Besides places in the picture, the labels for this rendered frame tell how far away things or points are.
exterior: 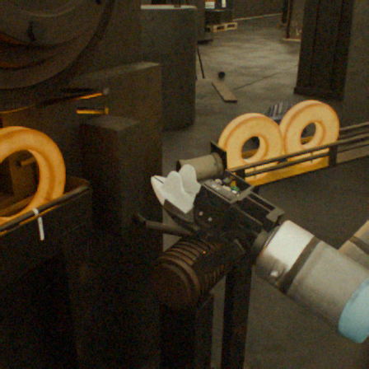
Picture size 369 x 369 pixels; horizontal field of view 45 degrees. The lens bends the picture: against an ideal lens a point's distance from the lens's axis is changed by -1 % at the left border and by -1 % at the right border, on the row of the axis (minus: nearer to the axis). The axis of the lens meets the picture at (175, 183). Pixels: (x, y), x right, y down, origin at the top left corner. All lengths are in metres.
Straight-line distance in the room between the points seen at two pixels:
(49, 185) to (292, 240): 0.42
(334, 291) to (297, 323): 1.03
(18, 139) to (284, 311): 1.19
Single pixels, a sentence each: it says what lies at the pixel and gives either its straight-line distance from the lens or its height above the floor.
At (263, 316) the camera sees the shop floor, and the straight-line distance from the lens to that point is 1.63.
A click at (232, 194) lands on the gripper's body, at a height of 0.78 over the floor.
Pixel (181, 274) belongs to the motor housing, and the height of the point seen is 0.51.
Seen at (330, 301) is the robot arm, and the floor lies 0.69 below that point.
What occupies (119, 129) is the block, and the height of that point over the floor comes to 0.80.
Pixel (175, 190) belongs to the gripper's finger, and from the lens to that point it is 0.68.
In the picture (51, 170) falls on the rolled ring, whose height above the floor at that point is 0.76.
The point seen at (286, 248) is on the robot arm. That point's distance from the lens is 0.61.
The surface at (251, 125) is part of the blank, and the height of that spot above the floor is 0.76.
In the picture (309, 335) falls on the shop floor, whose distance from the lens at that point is 1.59.
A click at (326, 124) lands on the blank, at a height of 0.74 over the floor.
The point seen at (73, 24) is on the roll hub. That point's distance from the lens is 0.63.
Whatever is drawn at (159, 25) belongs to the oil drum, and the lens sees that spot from 3.32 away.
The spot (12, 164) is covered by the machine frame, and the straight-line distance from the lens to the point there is 0.82.
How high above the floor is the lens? 1.05
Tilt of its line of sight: 24 degrees down
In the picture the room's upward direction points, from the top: straight up
